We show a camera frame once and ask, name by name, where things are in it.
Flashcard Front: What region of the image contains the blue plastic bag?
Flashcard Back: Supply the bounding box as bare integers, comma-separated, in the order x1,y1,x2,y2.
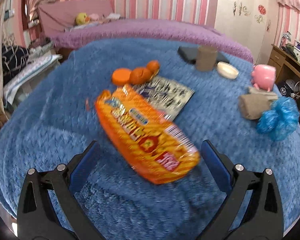
256,96,300,141

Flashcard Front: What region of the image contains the cardboard tube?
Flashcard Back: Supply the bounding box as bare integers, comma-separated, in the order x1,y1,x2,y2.
195,46,218,72
238,94,271,120

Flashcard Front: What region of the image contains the orange snack bag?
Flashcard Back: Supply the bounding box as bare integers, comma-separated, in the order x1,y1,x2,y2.
95,85,200,184

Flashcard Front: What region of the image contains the pink metal mug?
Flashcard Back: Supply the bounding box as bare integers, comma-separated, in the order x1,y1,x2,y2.
251,64,276,92

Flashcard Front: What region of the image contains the black white snack wrapper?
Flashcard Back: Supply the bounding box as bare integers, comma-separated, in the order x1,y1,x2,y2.
133,76,194,121

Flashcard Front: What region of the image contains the beige folded cloth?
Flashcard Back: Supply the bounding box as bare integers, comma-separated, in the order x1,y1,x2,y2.
248,86,279,101

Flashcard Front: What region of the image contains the dotted folded quilt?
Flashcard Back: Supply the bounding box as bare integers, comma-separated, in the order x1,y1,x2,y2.
3,54,63,108

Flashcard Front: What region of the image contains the cream round lid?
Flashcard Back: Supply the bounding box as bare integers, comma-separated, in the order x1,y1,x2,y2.
216,62,239,80

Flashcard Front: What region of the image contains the wooden desk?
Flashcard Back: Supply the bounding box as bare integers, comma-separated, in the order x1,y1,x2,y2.
268,44,300,122

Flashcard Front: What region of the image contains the blue fleece blanket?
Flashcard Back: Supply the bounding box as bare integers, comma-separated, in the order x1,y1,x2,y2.
0,38,300,239

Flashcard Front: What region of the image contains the orange round lid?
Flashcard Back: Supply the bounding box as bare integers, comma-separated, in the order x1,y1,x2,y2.
111,68,132,87

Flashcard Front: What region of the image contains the black white patterned bag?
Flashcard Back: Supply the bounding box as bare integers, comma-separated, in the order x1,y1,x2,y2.
2,44,30,86

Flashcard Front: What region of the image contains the black wallet case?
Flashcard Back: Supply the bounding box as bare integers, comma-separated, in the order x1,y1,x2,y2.
178,47,230,64

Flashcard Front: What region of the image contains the purple dotted bed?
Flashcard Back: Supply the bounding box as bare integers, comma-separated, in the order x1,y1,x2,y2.
48,19,254,63

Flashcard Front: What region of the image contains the desk lamp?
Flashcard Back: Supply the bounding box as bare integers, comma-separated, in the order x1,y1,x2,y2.
279,31,292,49

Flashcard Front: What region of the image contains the pink headboard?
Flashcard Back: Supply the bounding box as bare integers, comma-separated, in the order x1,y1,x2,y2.
37,0,114,37

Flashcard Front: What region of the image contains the yellow duck plush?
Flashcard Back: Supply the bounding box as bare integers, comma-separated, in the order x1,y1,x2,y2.
75,12,90,25

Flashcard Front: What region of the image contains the white wardrobe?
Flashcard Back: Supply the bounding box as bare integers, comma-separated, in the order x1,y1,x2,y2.
215,0,279,64

